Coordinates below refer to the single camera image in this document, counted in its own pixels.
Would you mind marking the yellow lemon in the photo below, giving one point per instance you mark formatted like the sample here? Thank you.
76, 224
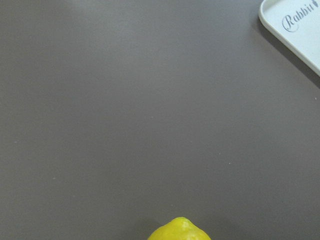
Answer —
179, 228

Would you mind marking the white rabbit tray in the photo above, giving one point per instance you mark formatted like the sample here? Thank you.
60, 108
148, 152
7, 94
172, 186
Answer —
296, 24

